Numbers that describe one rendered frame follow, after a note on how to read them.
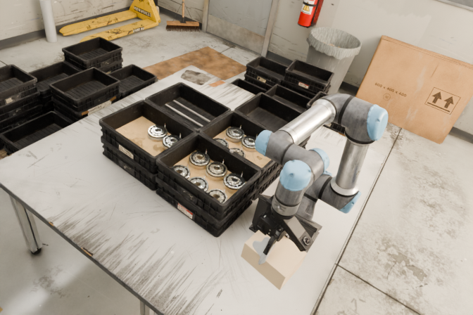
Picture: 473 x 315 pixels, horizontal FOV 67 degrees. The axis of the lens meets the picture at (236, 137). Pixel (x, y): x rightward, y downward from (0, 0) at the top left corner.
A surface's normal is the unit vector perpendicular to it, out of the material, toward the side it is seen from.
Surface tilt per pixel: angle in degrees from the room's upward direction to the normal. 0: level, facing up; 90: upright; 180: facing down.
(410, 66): 81
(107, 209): 0
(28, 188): 0
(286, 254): 0
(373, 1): 90
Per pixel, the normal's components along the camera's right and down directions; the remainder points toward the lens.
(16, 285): 0.15, -0.77
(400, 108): -0.46, 0.21
